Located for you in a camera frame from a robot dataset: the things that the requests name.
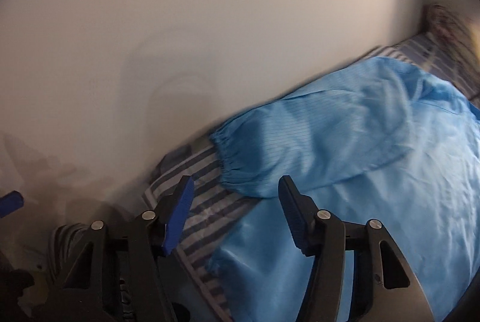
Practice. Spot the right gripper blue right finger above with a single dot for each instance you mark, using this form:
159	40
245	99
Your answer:
300	212

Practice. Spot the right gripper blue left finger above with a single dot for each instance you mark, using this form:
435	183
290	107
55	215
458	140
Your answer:
171	215

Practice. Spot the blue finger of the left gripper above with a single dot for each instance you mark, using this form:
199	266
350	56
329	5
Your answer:
10	203

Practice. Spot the light blue work coat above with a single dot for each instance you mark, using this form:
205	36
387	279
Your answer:
352	175

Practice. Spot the striped blue white bed sheet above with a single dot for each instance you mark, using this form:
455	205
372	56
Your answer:
210	209

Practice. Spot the floral folded quilt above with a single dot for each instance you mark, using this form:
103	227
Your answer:
455	34

